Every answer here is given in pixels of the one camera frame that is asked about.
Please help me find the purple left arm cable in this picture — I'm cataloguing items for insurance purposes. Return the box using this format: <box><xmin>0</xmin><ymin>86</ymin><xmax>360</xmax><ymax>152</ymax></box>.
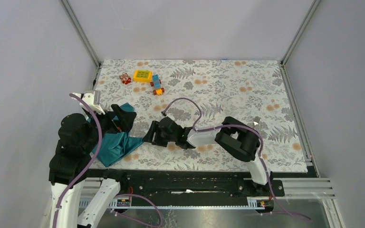
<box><xmin>52</xmin><ymin>93</ymin><xmax>164</xmax><ymax>228</ymax></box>

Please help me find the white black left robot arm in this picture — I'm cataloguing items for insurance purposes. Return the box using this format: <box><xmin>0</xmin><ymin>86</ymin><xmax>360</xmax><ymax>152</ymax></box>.
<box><xmin>48</xmin><ymin>103</ymin><xmax>143</xmax><ymax>228</ymax></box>

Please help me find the teal cloth napkin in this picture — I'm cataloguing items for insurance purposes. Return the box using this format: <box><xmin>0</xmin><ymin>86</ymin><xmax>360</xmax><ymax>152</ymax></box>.
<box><xmin>85</xmin><ymin>105</ymin><xmax>143</xmax><ymax>168</ymax></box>

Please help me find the yellow toy brick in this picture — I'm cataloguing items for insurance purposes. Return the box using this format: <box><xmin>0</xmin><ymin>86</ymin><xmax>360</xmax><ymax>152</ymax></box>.
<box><xmin>133</xmin><ymin>70</ymin><xmax>153</xmax><ymax>83</ymax></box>

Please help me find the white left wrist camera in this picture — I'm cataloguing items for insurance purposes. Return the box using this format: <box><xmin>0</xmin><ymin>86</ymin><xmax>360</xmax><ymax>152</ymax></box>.
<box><xmin>69</xmin><ymin>90</ymin><xmax>105</xmax><ymax>115</ymax></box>

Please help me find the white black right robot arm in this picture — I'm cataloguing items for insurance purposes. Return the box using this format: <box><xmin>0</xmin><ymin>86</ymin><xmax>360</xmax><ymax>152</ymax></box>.
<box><xmin>143</xmin><ymin>116</ymin><xmax>273</xmax><ymax>196</ymax></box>

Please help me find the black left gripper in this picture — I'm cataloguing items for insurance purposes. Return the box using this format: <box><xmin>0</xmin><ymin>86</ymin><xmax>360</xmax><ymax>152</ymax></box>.
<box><xmin>83</xmin><ymin>102</ymin><xmax>137</xmax><ymax>151</ymax></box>

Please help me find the red owl toy block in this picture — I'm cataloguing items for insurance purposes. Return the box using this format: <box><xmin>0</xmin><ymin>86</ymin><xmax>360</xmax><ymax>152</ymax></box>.
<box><xmin>119</xmin><ymin>73</ymin><xmax>132</xmax><ymax>85</ymax></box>

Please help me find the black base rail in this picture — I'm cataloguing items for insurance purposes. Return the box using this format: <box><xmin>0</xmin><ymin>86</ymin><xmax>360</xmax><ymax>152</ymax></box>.
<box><xmin>120</xmin><ymin>170</ymin><xmax>285</xmax><ymax>207</ymax></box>

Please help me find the blue orange toy car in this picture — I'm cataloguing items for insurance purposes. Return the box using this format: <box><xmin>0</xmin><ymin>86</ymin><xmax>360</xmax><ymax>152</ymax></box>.
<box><xmin>150</xmin><ymin>74</ymin><xmax>164</xmax><ymax>95</ymax></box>

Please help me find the floral patterned table mat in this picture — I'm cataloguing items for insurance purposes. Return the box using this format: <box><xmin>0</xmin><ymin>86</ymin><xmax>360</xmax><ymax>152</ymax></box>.
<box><xmin>96</xmin><ymin>59</ymin><xmax>307</xmax><ymax>173</ymax></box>

